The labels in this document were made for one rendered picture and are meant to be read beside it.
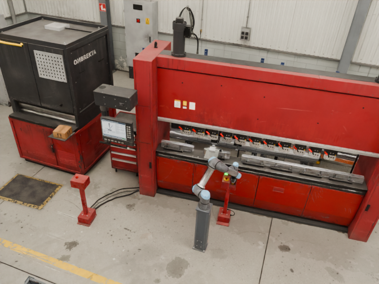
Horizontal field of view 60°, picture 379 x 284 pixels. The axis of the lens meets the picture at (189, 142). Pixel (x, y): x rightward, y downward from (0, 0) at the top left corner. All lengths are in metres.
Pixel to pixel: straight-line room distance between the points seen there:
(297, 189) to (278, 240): 0.79
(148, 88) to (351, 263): 3.62
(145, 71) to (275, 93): 1.65
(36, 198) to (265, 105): 3.78
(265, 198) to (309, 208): 0.66
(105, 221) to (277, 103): 2.98
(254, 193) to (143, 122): 1.95
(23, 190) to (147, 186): 2.02
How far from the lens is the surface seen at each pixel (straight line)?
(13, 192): 6.06
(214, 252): 4.82
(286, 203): 5.20
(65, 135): 5.21
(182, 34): 4.33
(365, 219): 5.31
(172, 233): 4.98
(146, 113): 4.59
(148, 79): 4.35
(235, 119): 4.54
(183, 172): 5.10
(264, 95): 4.34
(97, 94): 4.34
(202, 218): 4.32
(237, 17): 8.35
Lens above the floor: 3.80
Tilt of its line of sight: 34 degrees down
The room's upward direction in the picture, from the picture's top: 3 degrees clockwise
